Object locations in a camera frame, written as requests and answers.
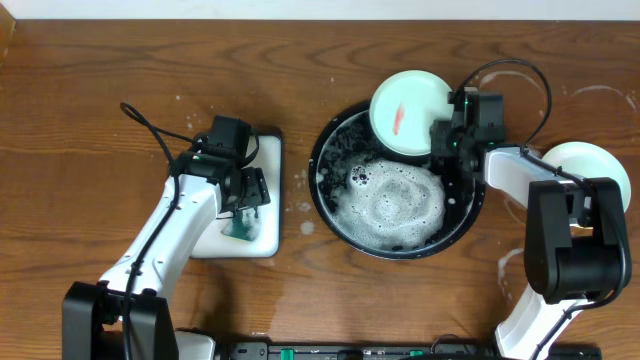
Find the green scrubbing sponge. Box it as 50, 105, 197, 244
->
221, 208, 261, 242

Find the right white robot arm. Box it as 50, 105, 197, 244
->
430, 88, 632, 359

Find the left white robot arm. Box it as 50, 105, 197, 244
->
62, 116, 281, 359

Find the mint plate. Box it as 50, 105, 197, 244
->
369, 70, 453, 157
542, 141, 632, 211

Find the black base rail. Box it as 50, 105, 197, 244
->
219, 334, 601, 360

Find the rectangular black foam tray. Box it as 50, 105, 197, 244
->
191, 134, 283, 259

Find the round black tray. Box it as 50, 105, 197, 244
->
309, 101, 486, 260

